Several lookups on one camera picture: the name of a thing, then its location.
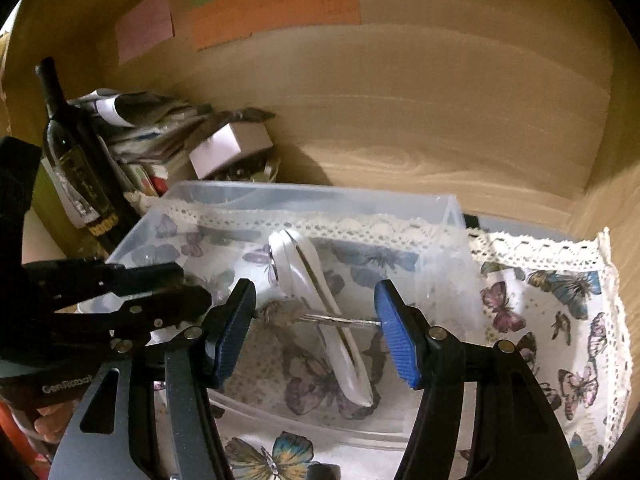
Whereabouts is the clear plastic box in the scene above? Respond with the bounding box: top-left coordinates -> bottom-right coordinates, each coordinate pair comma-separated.
111,182 -> 482,448

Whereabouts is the silver key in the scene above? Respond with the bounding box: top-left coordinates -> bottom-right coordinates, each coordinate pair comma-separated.
254,301 -> 382,331

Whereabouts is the left hand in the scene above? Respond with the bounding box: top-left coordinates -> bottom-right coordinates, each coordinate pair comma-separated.
34,401 -> 78,444

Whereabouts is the dark wine bottle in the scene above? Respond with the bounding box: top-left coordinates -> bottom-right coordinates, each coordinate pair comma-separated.
35,58 -> 139,252

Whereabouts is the butterfly print lace cloth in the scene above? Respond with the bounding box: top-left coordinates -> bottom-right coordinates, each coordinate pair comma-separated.
114,186 -> 632,479

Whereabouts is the stack of books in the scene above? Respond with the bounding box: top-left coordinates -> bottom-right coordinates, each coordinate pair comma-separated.
106,115 -> 209,165

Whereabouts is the small white cardboard box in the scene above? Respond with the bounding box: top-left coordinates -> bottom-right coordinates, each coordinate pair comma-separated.
189,122 -> 273,180

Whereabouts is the pink sticky note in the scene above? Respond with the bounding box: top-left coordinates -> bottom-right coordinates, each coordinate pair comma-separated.
115,0 -> 175,64

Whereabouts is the orange sticky note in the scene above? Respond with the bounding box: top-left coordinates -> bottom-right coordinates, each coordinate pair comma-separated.
188,0 -> 361,50

